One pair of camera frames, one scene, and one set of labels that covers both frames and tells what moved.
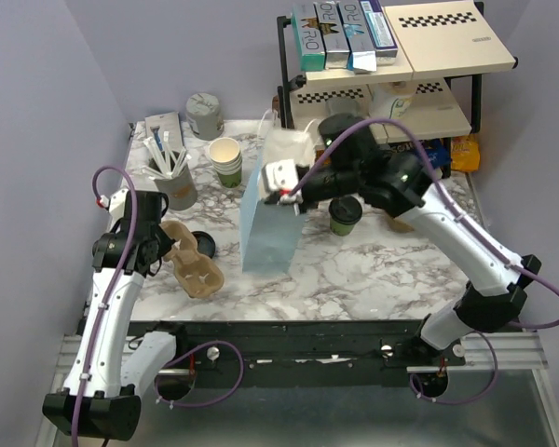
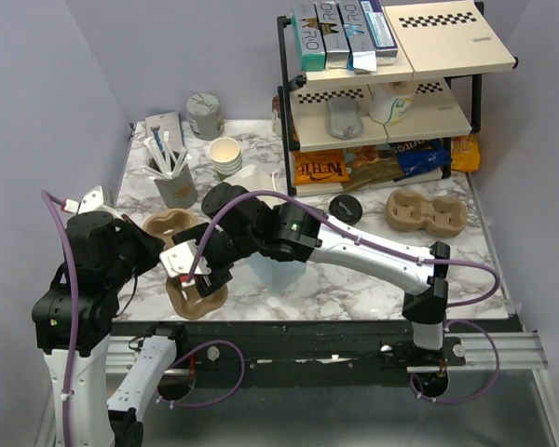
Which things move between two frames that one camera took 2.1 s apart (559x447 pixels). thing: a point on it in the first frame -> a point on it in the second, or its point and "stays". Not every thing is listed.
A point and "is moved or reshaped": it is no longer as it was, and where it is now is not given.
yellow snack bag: (465, 153) stays
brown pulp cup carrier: (199, 277) is moved or reshaped
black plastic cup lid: (345, 209) stays
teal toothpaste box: (312, 51) stays
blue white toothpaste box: (380, 32) stays
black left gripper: (166, 241) -> (150, 244)
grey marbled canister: (203, 115) stays
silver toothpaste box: (336, 47) stays
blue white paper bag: (272, 233) -> (278, 274)
